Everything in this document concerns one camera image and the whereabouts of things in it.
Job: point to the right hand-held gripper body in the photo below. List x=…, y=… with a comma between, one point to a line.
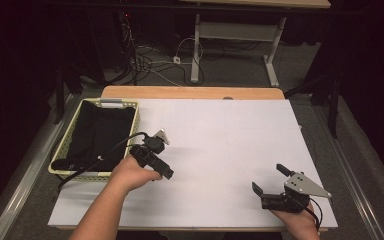
x=280, y=201

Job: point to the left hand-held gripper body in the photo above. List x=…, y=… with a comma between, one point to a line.
x=148, y=156

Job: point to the black knit vest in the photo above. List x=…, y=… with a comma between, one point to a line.
x=96, y=133

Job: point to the yellow plastic basket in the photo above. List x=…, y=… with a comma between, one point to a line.
x=111, y=102

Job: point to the person's left hand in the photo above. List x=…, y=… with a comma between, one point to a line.
x=130, y=176

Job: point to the person's right hand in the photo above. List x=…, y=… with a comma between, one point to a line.
x=300, y=226

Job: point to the white board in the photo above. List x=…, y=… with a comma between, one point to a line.
x=230, y=140

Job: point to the black stand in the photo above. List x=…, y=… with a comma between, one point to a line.
x=333, y=113
x=59, y=96

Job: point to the dark round grommet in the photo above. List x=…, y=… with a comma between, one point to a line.
x=227, y=98

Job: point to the white power adapter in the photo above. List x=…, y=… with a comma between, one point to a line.
x=176, y=60

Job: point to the white-framed desk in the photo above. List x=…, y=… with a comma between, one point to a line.
x=236, y=31

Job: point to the metal floor rail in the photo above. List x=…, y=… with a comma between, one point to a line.
x=30, y=173
x=359, y=200

